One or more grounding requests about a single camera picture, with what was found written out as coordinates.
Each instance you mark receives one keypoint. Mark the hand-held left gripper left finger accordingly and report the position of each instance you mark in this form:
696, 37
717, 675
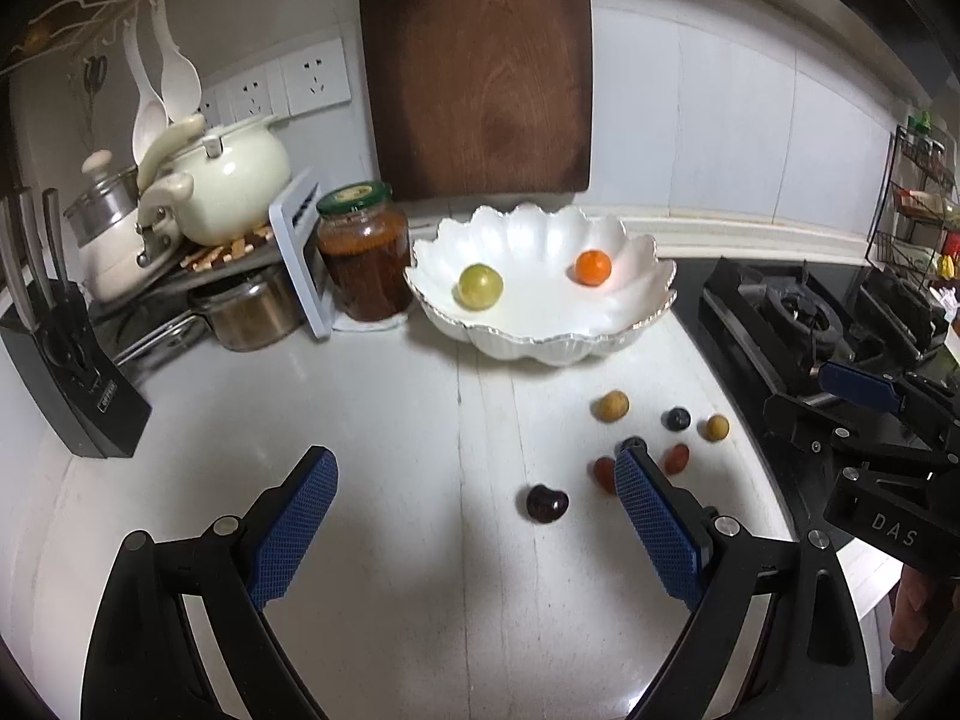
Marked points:
292, 532

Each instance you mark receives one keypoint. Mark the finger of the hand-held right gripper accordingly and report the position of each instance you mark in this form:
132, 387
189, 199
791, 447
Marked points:
859, 384
802, 420

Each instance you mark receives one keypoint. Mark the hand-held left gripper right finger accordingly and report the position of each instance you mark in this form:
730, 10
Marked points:
660, 532

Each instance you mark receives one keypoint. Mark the red cherry tomato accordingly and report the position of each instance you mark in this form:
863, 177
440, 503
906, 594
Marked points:
675, 457
602, 474

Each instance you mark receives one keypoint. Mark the yellow-brown longan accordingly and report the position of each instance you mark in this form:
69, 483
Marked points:
611, 406
717, 427

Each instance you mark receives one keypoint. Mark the blueberry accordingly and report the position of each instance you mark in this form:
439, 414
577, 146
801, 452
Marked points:
631, 441
676, 418

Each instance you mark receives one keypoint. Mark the dark red cherry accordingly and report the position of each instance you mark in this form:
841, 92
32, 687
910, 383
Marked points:
545, 502

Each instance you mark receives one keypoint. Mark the white scalloped bowl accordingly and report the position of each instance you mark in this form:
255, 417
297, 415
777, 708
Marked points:
540, 315

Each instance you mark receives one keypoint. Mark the person's right hand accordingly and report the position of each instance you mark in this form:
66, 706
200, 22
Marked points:
911, 607

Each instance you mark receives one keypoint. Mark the round gas burner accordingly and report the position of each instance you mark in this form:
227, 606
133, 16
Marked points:
799, 311

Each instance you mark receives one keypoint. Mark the black gas stove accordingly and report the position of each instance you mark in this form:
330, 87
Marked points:
739, 330

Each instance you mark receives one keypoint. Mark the yellow packet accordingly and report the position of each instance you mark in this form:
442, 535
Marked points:
946, 265

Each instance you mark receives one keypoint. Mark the steel pot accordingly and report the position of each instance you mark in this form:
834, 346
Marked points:
247, 315

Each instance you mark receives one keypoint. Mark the small orange tangerine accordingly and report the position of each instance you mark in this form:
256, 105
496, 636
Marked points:
593, 268

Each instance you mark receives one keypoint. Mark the black knife block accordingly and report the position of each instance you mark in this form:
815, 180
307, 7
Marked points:
75, 390

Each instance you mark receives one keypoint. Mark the white slotted stand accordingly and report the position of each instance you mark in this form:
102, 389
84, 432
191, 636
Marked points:
300, 262

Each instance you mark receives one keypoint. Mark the glass jar of brown sauce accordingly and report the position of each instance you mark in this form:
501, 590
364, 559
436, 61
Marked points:
364, 262

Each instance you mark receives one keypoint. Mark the wooden trivet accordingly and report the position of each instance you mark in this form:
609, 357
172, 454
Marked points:
225, 251

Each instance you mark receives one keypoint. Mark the green plum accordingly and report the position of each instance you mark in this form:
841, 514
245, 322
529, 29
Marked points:
480, 285

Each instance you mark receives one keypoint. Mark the small white pot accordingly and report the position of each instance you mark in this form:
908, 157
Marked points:
112, 270

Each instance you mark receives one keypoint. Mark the cream ceramic pot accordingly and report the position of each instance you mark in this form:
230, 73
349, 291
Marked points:
225, 187

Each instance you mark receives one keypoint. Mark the glass lid with white knob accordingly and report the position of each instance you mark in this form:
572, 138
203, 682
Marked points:
97, 163

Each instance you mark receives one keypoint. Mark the white hanging spoon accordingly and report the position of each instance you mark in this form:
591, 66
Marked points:
148, 124

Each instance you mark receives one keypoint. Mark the white hanging rice paddle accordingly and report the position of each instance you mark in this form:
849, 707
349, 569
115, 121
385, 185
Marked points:
180, 86

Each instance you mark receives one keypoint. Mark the dark wooden cutting board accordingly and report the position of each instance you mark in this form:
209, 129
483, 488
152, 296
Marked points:
472, 67

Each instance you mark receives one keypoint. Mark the small dark hanging tool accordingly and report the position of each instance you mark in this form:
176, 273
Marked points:
94, 76

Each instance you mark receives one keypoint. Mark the white wall socket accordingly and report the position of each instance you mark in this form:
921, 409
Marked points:
217, 105
255, 94
315, 79

